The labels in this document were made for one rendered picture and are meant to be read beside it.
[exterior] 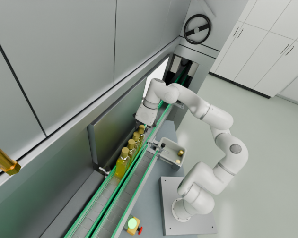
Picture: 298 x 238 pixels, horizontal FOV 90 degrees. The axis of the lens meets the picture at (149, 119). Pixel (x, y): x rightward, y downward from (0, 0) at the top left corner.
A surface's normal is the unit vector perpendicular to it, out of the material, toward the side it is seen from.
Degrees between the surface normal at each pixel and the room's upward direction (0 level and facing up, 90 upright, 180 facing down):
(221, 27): 90
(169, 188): 3
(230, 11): 90
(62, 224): 0
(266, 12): 90
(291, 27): 90
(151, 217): 0
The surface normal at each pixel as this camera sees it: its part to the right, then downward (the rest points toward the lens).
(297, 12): -0.43, 0.60
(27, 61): 0.88, 0.44
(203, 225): 0.19, -0.63
